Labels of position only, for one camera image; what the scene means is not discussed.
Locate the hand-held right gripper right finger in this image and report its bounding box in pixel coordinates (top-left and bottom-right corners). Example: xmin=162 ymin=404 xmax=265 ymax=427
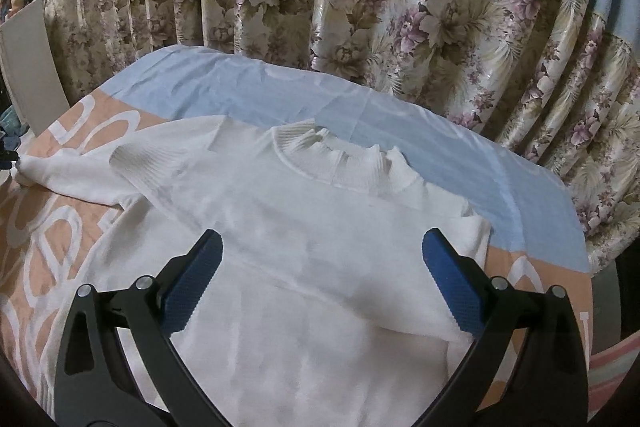
xmin=421 ymin=228 xmax=588 ymax=427

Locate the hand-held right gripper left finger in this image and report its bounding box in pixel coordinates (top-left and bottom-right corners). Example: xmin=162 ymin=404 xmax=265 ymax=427
xmin=54 ymin=228 xmax=236 ymax=427

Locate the white knit sweater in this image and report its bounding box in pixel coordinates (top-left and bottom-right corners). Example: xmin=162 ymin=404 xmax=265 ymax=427
xmin=14 ymin=114 xmax=493 ymax=427

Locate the beige board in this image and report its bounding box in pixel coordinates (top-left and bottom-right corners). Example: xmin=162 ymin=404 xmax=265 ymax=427
xmin=0 ymin=0 xmax=71 ymax=132

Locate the pink striped cloth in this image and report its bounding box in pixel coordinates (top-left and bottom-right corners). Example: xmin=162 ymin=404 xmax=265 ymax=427
xmin=590 ymin=334 xmax=640 ymax=390

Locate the blue and orange bed sheet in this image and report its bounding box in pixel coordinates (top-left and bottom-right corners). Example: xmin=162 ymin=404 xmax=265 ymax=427
xmin=0 ymin=44 xmax=593 ymax=427

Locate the floral curtain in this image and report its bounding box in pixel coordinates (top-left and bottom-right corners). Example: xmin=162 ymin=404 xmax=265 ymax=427
xmin=37 ymin=0 xmax=640 ymax=273

